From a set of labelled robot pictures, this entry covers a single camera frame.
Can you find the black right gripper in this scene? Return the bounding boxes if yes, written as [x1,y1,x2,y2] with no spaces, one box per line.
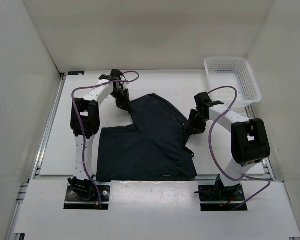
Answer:
[186,108,209,135]

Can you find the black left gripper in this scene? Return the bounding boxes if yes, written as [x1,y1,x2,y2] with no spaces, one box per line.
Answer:
[109,88,132,113]

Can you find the dark navy shorts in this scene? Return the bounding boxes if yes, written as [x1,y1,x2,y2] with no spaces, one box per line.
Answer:
[96,93,198,182]

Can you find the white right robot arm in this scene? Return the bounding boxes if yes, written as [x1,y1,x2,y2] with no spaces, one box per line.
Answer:
[186,99,271,200]

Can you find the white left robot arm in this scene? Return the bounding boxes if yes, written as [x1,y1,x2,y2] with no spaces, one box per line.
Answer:
[68,79,130,200]

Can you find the white perforated plastic basket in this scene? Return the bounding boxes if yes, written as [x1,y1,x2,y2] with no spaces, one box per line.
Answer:
[204,56,262,109]

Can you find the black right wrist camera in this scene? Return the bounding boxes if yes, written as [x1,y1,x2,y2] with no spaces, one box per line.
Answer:
[194,92,212,108]

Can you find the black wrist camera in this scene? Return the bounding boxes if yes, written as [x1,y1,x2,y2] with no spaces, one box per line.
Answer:
[110,69,123,81]
[194,92,212,108]

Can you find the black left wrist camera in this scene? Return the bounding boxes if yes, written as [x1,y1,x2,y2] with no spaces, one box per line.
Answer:
[110,69,123,81]

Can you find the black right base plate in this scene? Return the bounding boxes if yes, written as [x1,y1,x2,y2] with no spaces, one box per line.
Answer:
[194,184,248,212]

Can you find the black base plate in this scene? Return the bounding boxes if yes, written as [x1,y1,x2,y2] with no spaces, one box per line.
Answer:
[63,185,111,210]
[194,184,248,212]

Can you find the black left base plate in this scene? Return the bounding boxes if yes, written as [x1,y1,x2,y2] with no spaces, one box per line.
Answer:
[63,185,111,210]

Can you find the aluminium frame rail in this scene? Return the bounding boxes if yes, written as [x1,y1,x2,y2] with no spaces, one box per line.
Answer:
[13,71,300,240]

